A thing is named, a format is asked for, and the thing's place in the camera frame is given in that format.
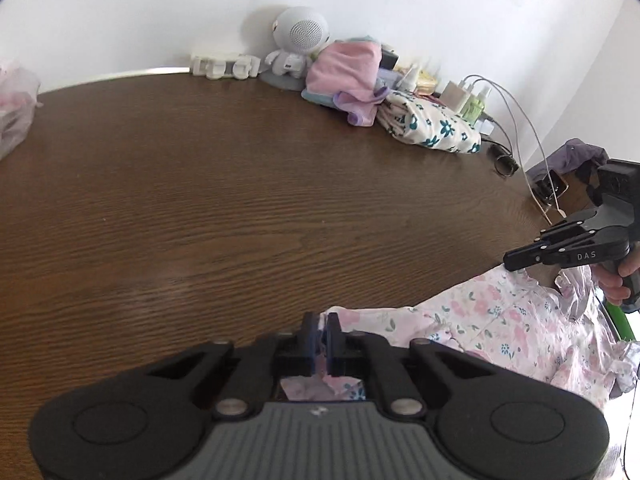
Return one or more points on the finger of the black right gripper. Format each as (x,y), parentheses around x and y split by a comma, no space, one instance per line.
(539,252)

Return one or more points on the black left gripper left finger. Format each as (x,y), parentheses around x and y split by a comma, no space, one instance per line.
(148,422)

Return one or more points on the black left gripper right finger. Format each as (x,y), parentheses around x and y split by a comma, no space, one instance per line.
(487,421)

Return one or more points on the pink floral child garment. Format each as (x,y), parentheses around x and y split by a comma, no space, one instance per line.
(554,334)

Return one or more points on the right hand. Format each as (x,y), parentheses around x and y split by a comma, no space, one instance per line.
(612,284)

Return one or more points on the black phone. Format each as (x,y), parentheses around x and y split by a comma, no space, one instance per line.
(550,187)

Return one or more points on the purple cloth on chair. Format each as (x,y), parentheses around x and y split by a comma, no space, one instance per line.
(567,158)

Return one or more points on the black watch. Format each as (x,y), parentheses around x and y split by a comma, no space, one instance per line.
(504,163)

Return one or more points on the green spray bottle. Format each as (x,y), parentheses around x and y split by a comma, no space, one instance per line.
(476,106)

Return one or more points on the white charger adapter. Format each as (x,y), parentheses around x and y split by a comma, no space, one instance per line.
(455,96)

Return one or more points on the white teal floral folded cloth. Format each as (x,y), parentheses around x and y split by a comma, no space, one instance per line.
(416,121)

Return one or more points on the pink purple folded cloth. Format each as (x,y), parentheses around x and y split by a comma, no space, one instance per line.
(344,76)

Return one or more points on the white round robot speaker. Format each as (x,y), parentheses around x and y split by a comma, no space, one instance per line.
(299,33)

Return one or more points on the crumpled plastic bag red print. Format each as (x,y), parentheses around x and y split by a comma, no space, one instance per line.
(19,101)

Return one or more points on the white letter ornament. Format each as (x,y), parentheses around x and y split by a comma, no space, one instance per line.
(223,66)

